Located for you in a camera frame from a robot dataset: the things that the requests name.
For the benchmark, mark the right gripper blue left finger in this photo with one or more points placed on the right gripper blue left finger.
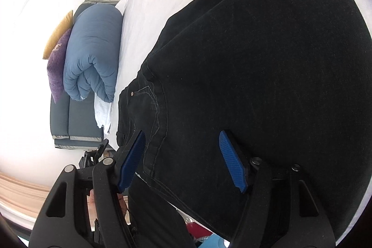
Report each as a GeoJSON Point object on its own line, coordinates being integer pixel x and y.
{"type": "Point", "coordinates": [64, 220]}

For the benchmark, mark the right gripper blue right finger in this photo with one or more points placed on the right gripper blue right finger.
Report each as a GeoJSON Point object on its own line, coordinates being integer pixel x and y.
{"type": "Point", "coordinates": [280, 210]}

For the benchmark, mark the black denim pants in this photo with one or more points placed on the black denim pants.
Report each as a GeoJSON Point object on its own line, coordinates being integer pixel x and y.
{"type": "Point", "coordinates": [261, 91]}

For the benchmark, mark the person's left hand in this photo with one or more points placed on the person's left hand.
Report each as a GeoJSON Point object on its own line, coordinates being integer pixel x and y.
{"type": "Point", "coordinates": [92, 207]}

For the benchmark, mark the grey sofa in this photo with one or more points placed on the grey sofa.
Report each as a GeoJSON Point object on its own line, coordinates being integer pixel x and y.
{"type": "Point", "coordinates": [72, 123]}

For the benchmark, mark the white crumpled cloth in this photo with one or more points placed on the white crumpled cloth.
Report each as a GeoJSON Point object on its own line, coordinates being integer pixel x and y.
{"type": "Point", "coordinates": [102, 114]}

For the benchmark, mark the light blue plastic stool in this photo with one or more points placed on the light blue plastic stool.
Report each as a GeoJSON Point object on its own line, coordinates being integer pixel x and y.
{"type": "Point", "coordinates": [214, 241]}

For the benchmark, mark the red object under bed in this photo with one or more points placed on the red object under bed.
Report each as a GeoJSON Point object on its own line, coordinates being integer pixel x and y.
{"type": "Point", "coordinates": [197, 231]}

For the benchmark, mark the blue folded duvet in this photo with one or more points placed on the blue folded duvet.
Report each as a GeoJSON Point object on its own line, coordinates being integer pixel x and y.
{"type": "Point", "coordinates": [92, 55]}

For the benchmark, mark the purple cushion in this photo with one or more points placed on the purple cushion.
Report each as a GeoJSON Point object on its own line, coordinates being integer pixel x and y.
{"type": "Point", "coordinates": [55, 66]}

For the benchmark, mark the mustard yellow cushion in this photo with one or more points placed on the mustard yellow cushion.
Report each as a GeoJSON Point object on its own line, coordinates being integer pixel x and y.
{"type": "Point", "coordinates": [65, 24]}

